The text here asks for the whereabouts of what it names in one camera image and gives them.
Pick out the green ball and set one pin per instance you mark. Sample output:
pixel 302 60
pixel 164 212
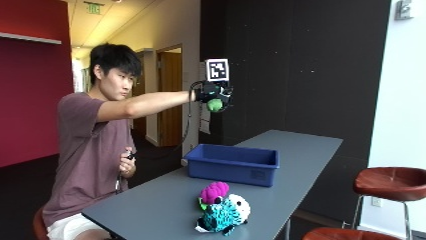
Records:
pixel 215 105

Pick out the small black clicker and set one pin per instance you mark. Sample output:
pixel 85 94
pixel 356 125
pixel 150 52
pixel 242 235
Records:
pixel 130 155

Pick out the white marker cube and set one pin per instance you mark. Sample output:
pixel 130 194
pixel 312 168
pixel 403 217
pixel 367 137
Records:
pixel 218 69

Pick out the wooden door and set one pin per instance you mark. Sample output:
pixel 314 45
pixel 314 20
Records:
pixel 171 100

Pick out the blue plastic bin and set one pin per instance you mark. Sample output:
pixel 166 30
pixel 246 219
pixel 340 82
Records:
pixel 234 162

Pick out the magenta crochet plush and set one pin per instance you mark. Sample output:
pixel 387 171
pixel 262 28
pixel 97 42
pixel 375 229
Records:
pixel 214 192

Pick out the the person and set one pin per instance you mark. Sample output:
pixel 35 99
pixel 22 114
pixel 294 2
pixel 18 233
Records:
pixel 89 143

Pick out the teal spotted plush toy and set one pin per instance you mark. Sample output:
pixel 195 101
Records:
pixel 222 213

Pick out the green exit sign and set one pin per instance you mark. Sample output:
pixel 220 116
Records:
pixel 94 8

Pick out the brown round stool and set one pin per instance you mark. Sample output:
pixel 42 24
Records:
pixel 393 183
pixel 348 234
pixel 41 226

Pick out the white wall outlet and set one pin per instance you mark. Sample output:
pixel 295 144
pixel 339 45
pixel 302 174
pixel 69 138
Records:
pixel 377 201

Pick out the grey wall fixture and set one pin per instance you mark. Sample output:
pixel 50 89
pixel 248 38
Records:
pixel 404 9

